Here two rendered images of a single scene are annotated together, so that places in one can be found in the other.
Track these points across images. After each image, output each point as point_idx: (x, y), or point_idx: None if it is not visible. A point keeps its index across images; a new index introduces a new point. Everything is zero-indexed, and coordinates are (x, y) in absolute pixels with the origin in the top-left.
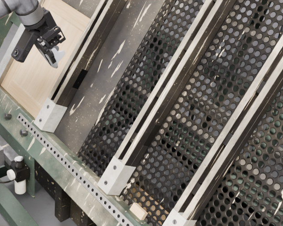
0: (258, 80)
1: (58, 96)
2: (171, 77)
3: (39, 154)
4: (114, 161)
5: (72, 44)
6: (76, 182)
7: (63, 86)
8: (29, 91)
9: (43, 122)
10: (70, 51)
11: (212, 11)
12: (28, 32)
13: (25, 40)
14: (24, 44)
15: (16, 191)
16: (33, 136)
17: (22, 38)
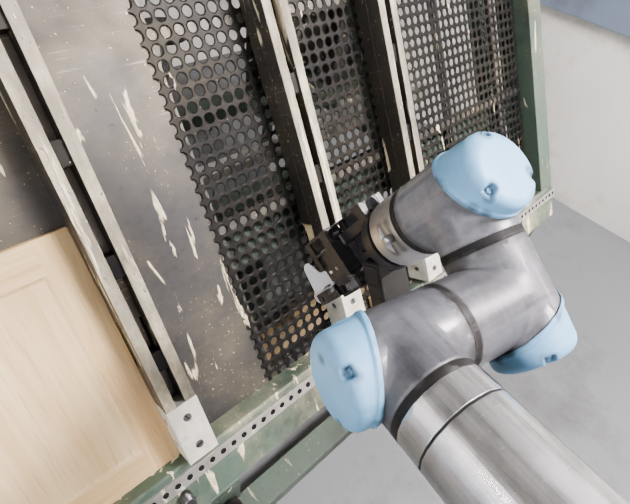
0: (390, 46)
1: (185, 383)
2: (316, 143)
3: (243, 459)
4: (347, 297)
5: (54, 320)
6: None
7: (176, 363)
8: (73, 489)
9: (208, 436)
10: (67, 335)
11: (283, 7)
12: (394, 270)
13: (403, 287)
14: (407, 292)
15: None
16: (206, 471)
17: (393, 295)
